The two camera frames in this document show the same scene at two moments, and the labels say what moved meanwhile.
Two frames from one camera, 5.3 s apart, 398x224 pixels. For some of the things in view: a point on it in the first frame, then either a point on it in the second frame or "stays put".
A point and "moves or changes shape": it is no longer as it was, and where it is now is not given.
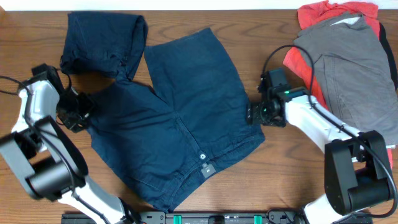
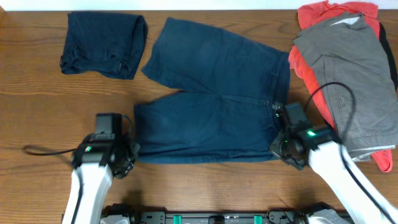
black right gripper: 253,115 → 275,148
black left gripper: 76,117 → 129,160
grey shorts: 357,78 stays put
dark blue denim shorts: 175,118 moves or changes shape
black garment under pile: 384,43 stays put
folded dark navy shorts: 104,43 stays put
